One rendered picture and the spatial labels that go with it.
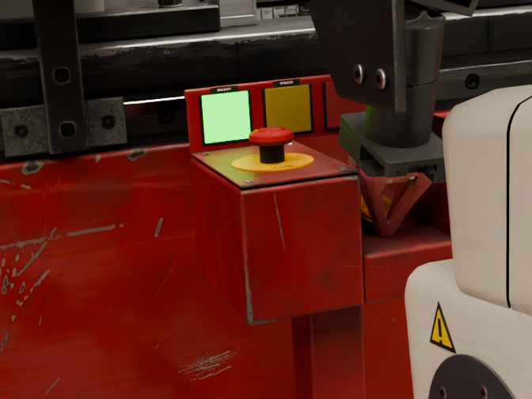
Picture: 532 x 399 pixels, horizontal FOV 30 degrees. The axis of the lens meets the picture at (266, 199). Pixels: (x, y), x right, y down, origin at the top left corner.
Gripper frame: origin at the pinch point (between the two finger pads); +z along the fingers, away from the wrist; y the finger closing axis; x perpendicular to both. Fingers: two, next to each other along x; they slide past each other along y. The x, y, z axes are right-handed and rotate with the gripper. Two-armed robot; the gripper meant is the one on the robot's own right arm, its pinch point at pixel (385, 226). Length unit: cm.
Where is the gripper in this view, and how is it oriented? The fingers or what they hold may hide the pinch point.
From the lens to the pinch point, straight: 89.7
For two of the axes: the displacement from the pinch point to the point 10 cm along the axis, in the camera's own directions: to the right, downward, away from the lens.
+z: -0.4, 8.8, 4.8
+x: -9.5, 1.2, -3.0
